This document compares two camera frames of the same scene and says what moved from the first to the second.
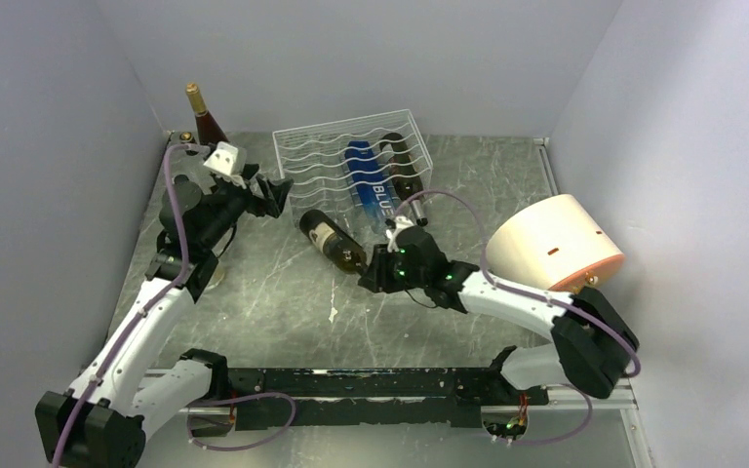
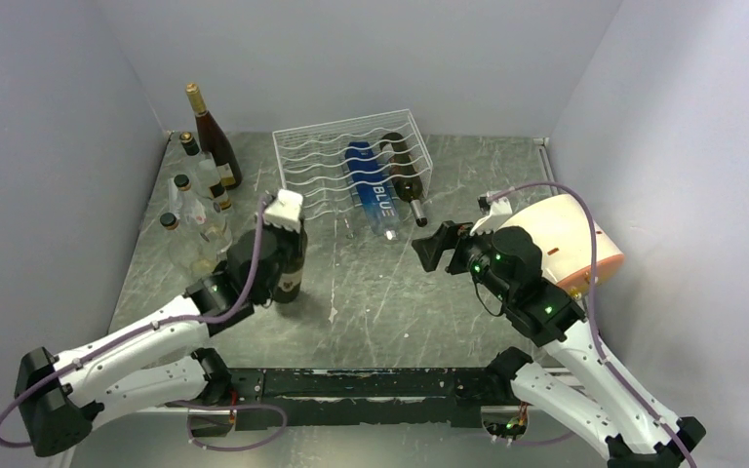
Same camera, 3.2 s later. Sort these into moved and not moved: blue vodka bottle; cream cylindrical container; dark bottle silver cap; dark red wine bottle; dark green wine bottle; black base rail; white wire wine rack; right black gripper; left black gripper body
Moved: dark green wine bottle; left black gripper body; right black gripper
Not moved: black base rail; dark bottle silver cap; cream cylindrical container; dark red wine bottle; white wire wine rack; blue vodka bottle
